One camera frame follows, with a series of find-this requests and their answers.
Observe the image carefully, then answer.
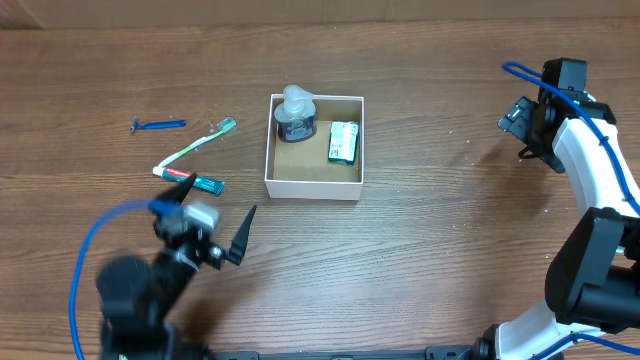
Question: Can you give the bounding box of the blue disposable razor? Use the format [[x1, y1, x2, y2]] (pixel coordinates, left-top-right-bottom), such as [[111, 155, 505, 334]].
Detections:
[[130, 116, 187, 133]]

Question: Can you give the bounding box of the white green toothbrush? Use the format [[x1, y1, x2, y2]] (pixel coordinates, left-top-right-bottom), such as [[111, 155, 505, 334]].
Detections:
[[158, 117, 237, 167]]

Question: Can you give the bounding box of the green red toothpaste tube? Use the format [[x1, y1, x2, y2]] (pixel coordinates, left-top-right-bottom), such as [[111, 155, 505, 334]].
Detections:
[[152, 166, 225, 196]]

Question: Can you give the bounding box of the green white soap bar pack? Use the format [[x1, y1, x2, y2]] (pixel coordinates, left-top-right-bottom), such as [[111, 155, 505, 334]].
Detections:
[[328, 121, 360, 165]]

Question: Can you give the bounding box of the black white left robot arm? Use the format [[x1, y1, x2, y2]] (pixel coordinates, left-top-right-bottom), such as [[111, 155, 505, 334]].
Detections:
[[96, 175, 257, 360]]

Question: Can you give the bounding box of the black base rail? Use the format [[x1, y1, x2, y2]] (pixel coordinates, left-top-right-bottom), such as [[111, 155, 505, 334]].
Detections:
[[207, 345, 472, 360]]

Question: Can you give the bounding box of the white cardboard box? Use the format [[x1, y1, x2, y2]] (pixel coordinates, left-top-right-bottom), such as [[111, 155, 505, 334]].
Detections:
[[264, 94, 365, 201]]

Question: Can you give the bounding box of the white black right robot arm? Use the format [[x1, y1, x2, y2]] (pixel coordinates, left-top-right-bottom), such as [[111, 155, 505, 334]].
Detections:
[[463, 58, 639, 359]]

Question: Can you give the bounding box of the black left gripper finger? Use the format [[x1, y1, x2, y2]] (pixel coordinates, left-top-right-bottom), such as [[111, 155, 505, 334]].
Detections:
[[158, 174, 197, 204], [226, 205, 257, 266]]

